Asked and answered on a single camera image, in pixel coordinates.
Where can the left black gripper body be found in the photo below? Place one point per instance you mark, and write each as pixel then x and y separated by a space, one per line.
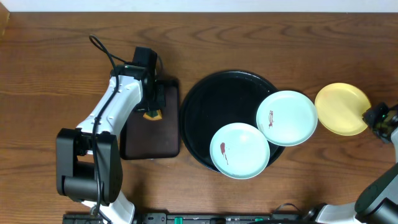
pixel 157 101

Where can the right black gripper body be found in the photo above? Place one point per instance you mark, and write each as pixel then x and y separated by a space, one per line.
pixel 376 116

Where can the green yellow sponge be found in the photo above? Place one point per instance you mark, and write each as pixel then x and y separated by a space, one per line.
pixel 153 115

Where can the yellow plate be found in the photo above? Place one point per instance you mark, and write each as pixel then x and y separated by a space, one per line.
pixel 340 108

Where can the light green plate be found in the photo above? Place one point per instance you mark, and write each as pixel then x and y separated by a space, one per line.
pixel 287 118

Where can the light blue plate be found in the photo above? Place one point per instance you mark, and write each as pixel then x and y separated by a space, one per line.
pixel 239 151

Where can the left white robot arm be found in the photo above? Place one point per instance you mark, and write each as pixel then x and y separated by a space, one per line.
pixel 88 164

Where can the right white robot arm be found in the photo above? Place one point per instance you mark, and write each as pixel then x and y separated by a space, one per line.
pixel 378 202

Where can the small dark rectangular tray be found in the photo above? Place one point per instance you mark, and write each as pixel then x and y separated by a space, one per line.
pixel 153 138

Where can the large round black tray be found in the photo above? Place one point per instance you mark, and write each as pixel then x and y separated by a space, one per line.
pixel 221 98

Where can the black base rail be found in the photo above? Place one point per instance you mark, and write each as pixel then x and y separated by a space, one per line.
pixel 136 217

